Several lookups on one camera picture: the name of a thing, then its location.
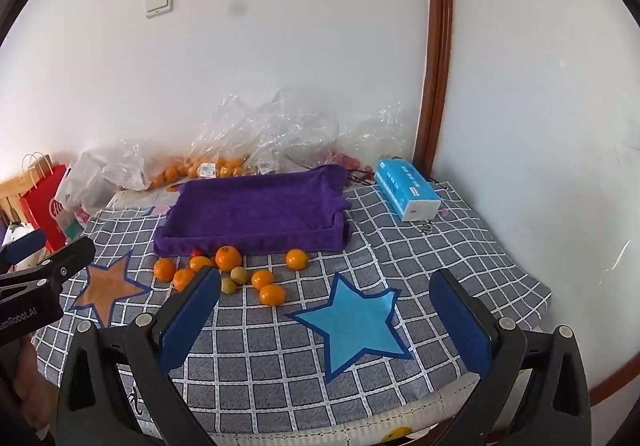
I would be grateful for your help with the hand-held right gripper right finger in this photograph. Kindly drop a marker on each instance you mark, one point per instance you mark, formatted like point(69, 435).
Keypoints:
point(460, 326)

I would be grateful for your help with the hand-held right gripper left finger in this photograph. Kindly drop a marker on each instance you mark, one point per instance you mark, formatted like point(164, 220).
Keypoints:
point(187, 321)

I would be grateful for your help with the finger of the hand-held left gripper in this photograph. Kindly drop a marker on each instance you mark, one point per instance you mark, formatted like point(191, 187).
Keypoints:
point(22, 246)
point(70, 262)

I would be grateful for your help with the orange mandarin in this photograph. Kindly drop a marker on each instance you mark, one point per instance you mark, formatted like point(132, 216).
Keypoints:
point(201, 263)
point(272, 295)
point(228, 257)
point(262, 279)
point(165, 269)
point(296, 259)
point(183, 279)

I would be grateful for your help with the small yellow-green fruit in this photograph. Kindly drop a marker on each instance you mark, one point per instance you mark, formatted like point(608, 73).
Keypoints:
point(228, 286)
point(240, 274)

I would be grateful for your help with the purple towel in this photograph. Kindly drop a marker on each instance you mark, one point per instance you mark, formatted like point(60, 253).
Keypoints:
point(250, 206)

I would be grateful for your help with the person's left hand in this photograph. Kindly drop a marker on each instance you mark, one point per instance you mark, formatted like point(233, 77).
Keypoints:
point(27, 391)

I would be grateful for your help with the red paper bag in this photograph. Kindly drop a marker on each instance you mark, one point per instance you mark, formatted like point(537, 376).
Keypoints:
point(42, 211)

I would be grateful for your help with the wooden furniture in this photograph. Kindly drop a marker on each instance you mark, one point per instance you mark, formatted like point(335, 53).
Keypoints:
point(10, 196)

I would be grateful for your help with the white plastic bag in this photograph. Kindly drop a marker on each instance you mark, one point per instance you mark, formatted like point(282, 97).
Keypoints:
point(80, 186)

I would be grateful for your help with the grey checked star blanket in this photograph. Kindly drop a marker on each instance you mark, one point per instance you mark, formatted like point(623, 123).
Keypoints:
point(280, 366)

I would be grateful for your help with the crumpled clear plastic bag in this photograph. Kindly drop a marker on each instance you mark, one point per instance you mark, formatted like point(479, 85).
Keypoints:
point(125, 165)

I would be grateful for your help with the pile of bagged mandarins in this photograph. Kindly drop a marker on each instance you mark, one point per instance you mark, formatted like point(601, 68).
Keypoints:
point(172, 173)

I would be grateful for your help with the blue tissue pack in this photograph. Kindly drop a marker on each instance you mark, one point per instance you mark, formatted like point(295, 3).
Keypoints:
point(405, 191)

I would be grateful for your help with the white price label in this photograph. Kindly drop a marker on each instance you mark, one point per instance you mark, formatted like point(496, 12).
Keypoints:
point(206, 169)

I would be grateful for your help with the clear plastic bag with mandarins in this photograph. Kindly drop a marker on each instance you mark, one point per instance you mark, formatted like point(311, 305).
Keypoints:
point(235, 125)

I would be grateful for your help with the clear plastic bag with red fruit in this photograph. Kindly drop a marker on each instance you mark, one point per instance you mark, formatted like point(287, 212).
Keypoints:
point(375, 130)

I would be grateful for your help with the white light switch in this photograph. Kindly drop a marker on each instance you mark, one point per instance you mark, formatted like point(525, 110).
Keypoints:
point(159, 1)

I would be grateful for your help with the brown wooden door frame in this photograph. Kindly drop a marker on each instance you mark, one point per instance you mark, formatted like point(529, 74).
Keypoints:
point(436, 50)

